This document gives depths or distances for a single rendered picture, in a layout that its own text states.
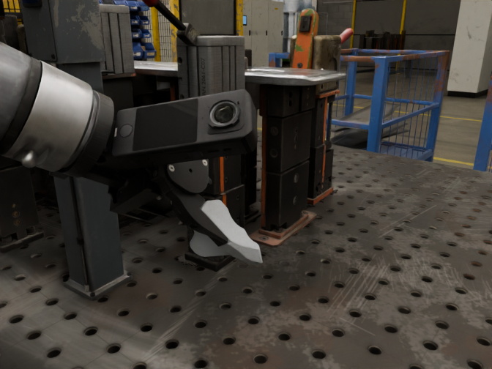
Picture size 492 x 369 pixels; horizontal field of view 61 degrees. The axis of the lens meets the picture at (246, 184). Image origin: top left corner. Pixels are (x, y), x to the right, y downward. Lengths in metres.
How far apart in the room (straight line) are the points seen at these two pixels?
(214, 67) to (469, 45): 7.99
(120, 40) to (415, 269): 0.64
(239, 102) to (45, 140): 0.14
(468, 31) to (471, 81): 0.84
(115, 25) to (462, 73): 7.97
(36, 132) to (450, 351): 0.51
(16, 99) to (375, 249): 0.65
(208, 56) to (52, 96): 0.31
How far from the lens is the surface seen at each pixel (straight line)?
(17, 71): 0.32
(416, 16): 12.98
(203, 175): 0.38
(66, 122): 0.32
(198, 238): 0.41
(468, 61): 8.51
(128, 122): 0.35
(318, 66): 0.88
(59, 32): 0.56
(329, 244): 0.79
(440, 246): 0.84
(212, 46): 0.61
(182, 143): 0.32
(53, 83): 0.33
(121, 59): 0.82
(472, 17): 8.51
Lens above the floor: 1.06
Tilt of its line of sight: 20 degrees down
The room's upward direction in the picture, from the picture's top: straight up
